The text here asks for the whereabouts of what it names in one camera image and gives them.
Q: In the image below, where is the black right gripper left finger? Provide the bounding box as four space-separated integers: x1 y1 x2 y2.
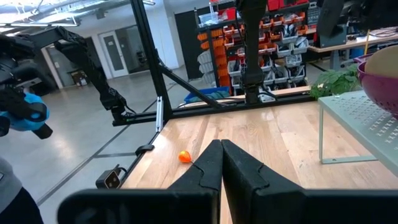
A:
57 139 223 224

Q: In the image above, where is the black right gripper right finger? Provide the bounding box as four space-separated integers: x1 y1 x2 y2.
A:
221 139 398 224

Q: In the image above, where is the small orange yellow pear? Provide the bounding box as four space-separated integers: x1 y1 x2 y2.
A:
178 150 195 165

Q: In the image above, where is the purple colander bowl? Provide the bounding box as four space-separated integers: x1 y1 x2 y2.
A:
353 52 398 121

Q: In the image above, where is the green potted plant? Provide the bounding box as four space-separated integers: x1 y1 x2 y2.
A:
310 63 361 101

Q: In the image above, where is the parts rack with small bins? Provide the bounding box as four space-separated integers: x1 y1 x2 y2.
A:
195 0 312 97

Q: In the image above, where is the blue plastic bin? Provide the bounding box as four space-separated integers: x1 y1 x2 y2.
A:
183 86 231 104

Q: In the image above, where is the pale green perforated shelf riser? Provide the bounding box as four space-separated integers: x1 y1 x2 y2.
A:
317 90 398 178

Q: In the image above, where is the clear plastic box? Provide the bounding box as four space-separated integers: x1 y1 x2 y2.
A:
198 11 220 27

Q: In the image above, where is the brown cardboard box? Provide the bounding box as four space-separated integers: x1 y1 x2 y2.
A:
70 70 89 87

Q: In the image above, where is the person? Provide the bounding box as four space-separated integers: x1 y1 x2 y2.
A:
0 155 45 224

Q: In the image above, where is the yellow hanging cable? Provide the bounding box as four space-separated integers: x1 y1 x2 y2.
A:
363 29 371 56

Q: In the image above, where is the black table-level camera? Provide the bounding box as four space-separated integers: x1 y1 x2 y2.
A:
95 167 124 190

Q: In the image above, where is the silver frame bracket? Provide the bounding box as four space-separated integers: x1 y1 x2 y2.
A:
155 96 164 133

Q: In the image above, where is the black aluminium table frame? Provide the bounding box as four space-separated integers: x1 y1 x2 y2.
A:
111 0 315 190

